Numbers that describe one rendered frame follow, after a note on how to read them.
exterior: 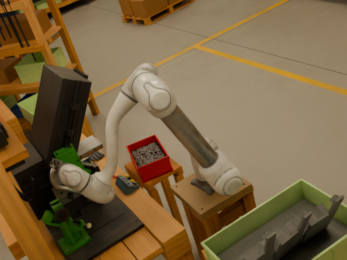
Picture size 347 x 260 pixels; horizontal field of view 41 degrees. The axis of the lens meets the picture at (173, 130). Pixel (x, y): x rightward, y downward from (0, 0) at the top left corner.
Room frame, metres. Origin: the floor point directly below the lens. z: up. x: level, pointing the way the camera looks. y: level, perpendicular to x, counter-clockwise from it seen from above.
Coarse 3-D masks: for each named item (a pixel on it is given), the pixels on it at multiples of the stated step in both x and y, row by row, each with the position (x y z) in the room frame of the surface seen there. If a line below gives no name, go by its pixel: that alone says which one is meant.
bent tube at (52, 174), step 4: (56, 160) 2.15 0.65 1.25; (60, 160) 2.16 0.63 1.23; (52, 168) 2.14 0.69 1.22; (52, 172) 2.13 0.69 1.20; (52, 176) 2.12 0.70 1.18; (52, 180) 2.11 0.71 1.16; (52, 184) 2.11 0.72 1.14; (56, 184) 2.11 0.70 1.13; (56, 188) 2.11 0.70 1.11; (60, 188) 2.11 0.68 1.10; (64, 188) 2.11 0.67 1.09; (68, 188) 2.12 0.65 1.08; (72, 192) 2.12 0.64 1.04; (76, 192) 2.12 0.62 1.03
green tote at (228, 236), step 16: (288, 192) 1.72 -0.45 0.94; (304, 192) 1.74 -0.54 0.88; (320, 192) 1.63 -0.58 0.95; (256, 208) 1.65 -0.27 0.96; (272, 208) 1.68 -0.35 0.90; (288, 208) 1.71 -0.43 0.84; (240, 224) 1.61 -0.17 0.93; (256, 224) 1.64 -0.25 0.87; (208, 240) 1.55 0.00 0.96; (224, 240) 1.57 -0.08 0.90; (208, 256) 1.50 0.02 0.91; (320, 256) 1.27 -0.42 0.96; (336, 256) 1.31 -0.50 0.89
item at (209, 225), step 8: (240, 200) 1.97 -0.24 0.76; (248, 200) 1.95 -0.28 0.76; (184, 208) 2.13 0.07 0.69; (224, 208) 2.19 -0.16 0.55; (232, 208) 1.94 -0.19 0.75; (240, 208) 1.94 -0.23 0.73; (248, 208) 1.94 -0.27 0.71; (192, 216) 2.08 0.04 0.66; (216, 216) 1.87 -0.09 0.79; (224, 216) 1.90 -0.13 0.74; (232, 216) 1.92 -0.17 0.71; (192, 224) 2.09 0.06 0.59; (200, 224) 2.09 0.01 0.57; (208, 224) 1.86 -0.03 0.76; (216, 224) 1.87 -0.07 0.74; (224, 224) 1.90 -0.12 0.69; (192, 232) 2.13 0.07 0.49; (200, 232) 2.09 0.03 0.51; (208, 232) 1.89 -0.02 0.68; (216, 232) 1.86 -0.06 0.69; (200, 240) 2.08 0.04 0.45; (200, 248) 2.08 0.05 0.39; (200, 256) 2.12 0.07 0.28
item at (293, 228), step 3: (288, 222) 1.44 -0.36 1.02; (291, 222) 1.44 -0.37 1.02; (288, 225) 1.44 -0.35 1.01; (291, 225) 1.43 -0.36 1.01; (294, 225) 1.43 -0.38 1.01; (291, 228) 1.42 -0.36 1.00; (294, 228) 1.39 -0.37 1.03; (291, 231) 1.39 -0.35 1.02; (294, 231) 1.39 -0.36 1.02; (276, 240) 1.42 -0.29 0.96; (276, 243) 1.42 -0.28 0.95; (279, 243) 1.40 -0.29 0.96; (276, 246) 1.39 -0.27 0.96; (276, 249) 1.38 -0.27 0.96
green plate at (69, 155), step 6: (72, 144) 2.25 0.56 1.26; (60, 150) 2.22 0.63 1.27; (66, 150) 2.23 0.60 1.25; (72, 150) 2.24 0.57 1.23; (60, 156) 2.21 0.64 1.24; (66, 156) 2.21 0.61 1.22; (72, 156) 2.22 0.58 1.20; (72, 162) 2.21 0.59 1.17; (78, 162) 2.22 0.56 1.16; (84, 168) 2.21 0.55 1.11
